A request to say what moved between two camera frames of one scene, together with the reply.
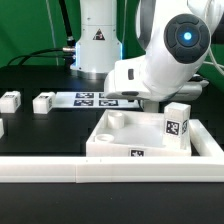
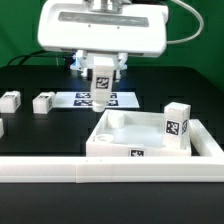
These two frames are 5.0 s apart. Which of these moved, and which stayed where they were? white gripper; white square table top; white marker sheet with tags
Moved: white gripper
Stayed: white square table top; white marker sheet with tags
